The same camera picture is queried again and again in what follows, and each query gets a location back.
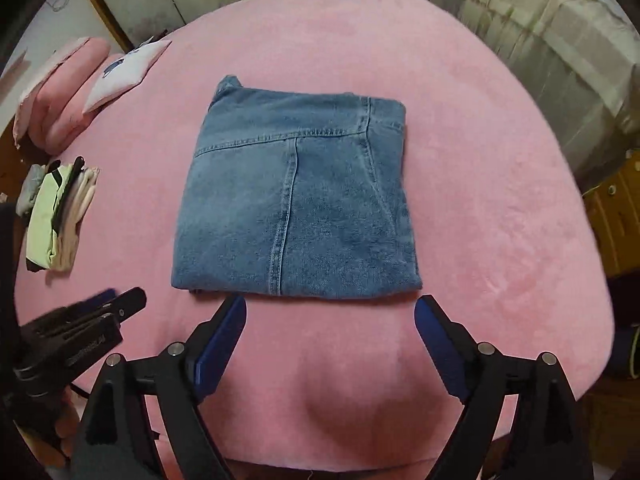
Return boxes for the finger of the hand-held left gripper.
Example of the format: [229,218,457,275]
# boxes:
[80,287,148,325]
[65,288,119,317]

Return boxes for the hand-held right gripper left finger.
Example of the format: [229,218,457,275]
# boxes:
[70,295,247,480]

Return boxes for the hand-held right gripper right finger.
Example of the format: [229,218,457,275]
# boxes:
[414,294,596,480]

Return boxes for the blue denim jeans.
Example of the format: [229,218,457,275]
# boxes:
[171,75,423,301]

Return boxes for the person's left hand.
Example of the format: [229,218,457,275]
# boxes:
[22,390,83,467]

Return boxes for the cream folded garment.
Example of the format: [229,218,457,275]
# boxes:
[52,165,101,273]

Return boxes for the light green folded garment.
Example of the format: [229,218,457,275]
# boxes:
[26,170,76,268]

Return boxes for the grey folded garment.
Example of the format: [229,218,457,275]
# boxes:
[15,164,49,217]

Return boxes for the pink pillow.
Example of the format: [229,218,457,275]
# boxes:
[14,36,112,148]
[47,52,126,153]

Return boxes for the pink fleece blanket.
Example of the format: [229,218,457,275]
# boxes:
[12,0,613,480]

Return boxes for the yellow wooden dresser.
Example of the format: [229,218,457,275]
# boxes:
[582,152,640,278]

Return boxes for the white printed pillow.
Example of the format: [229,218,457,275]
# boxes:
[82,37,172,113]

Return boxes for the white pleated fringed cover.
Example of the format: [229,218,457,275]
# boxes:
[430,0,640,191]

